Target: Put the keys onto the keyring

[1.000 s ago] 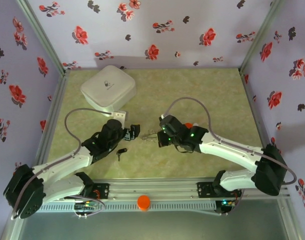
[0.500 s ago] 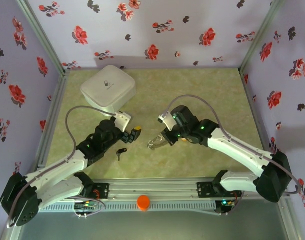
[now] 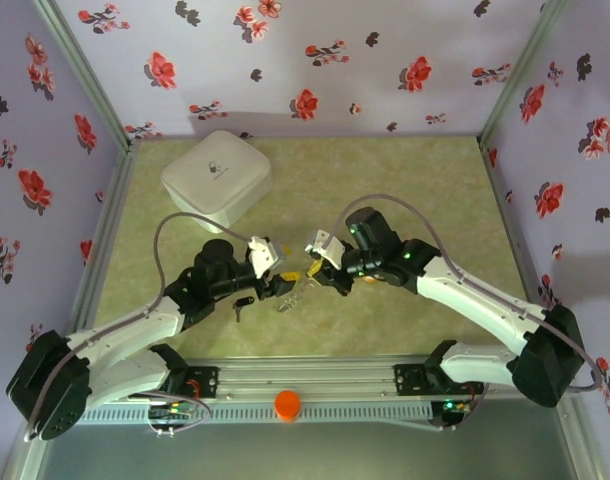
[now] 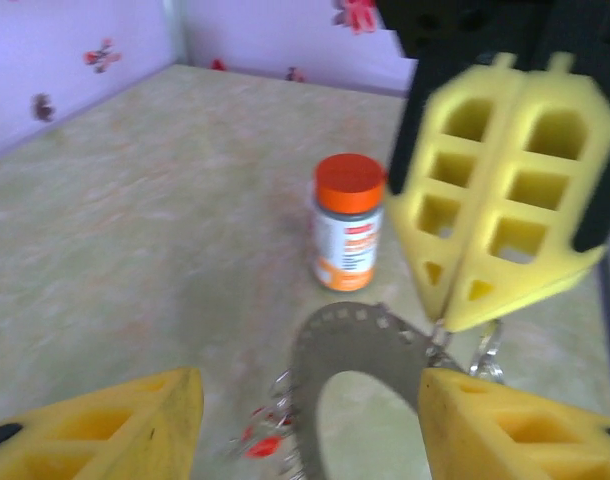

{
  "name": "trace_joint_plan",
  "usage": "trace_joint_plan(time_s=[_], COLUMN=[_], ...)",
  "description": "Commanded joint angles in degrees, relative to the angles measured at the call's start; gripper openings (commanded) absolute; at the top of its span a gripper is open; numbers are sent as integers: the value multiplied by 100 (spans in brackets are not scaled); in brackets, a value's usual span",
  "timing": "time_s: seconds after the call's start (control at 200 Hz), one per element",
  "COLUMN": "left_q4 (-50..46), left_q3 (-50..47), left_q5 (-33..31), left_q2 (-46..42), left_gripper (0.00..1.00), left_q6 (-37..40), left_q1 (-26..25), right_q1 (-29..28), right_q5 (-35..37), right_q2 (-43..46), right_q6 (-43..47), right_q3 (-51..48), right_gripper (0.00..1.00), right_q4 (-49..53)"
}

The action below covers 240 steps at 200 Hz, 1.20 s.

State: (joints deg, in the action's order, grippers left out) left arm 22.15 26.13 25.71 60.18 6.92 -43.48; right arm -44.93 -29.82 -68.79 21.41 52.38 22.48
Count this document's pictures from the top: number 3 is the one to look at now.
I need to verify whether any white zippered case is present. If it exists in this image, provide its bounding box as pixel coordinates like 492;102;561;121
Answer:
160;129;274;235

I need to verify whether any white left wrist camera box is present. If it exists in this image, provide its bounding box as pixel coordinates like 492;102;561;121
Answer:
246;235;291;279

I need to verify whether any grey right arm cable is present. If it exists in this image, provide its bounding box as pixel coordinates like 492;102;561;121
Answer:
329;193;602;392

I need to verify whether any black key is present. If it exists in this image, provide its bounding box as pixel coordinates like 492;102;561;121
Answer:
232;296;257;322

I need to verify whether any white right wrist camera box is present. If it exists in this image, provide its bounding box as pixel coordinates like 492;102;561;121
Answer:
304;228;344;269

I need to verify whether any left circuit board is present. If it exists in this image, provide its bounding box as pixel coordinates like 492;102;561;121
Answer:
147;402;197;437

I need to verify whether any circuit board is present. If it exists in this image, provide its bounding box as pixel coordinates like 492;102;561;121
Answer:
432;397;475;432
147;402;197;437

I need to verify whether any grey left arm cable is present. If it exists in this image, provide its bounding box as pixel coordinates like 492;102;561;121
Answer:
23;212;256;444

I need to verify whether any grey base cable loop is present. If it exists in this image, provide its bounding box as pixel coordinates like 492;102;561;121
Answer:
144;392;212;434
434;382;489;432

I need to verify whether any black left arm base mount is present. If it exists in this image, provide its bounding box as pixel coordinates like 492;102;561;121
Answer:
184;365;220;401

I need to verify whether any aluminium frame rail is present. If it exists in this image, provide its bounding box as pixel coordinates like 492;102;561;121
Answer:
477;142;550;311
67;142;142;337

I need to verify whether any right circuit board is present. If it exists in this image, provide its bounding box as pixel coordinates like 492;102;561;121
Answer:
432;397;475;432

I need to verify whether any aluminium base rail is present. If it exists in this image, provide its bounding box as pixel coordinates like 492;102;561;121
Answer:
184;355;436;402

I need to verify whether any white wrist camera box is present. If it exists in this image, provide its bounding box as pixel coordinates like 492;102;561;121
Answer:
304;228;344;269
246;235;291;279

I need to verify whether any aluminium frame post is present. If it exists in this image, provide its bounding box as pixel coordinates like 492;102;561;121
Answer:
32;0;142;151
478;0;572;147

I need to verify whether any orange round cap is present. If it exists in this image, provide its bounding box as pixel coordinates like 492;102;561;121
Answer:
274;390;302;424

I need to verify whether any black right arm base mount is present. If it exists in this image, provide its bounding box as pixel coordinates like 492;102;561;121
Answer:
393;363;432;397

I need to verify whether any white slotted cable duct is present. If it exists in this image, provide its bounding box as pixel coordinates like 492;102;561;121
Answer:
79;402;434;425

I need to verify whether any aluminium frame bar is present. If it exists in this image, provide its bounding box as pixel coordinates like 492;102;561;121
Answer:
554;402;607;480
0;437;52;480

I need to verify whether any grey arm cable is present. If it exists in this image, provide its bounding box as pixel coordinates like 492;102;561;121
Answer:
329;193;602;392
23;212;256;444

